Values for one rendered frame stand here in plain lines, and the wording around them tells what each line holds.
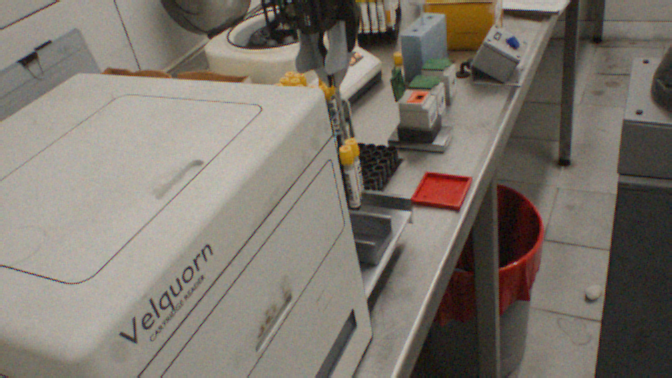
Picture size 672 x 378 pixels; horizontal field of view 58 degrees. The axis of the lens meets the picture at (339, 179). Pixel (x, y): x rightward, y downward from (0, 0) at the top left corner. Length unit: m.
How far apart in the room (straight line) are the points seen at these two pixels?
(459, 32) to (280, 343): 0.87
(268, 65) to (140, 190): 0.66
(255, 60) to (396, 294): 0.52
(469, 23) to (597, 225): 1.12
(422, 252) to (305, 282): 0.29
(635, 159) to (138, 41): 0.88
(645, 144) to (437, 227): 0.28
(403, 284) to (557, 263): 1.33
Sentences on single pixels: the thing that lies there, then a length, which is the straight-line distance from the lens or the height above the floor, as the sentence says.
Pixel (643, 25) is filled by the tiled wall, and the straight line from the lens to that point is 3.43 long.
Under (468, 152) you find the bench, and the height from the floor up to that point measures 0.88.
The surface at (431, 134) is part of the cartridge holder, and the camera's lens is 0.92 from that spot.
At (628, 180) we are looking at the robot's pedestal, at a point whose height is 0.87.
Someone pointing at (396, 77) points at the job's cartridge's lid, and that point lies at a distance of 0.92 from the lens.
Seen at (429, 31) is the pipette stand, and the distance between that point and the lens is 1.10.
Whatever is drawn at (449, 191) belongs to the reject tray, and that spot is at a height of 0.88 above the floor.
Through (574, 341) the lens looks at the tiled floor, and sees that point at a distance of 1.82.
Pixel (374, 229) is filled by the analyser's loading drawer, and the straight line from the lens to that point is 0.72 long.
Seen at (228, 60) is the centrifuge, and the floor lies 0.98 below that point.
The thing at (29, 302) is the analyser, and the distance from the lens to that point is 0.37.
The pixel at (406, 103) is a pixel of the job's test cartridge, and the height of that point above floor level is 0.95.
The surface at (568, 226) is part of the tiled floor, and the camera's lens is 2.16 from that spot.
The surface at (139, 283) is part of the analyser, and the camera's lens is 0.35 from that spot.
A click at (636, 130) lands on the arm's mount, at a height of 0.94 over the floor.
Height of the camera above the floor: 1.38
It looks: 34 degrees down
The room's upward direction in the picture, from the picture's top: 11 degrees counter-clockwise
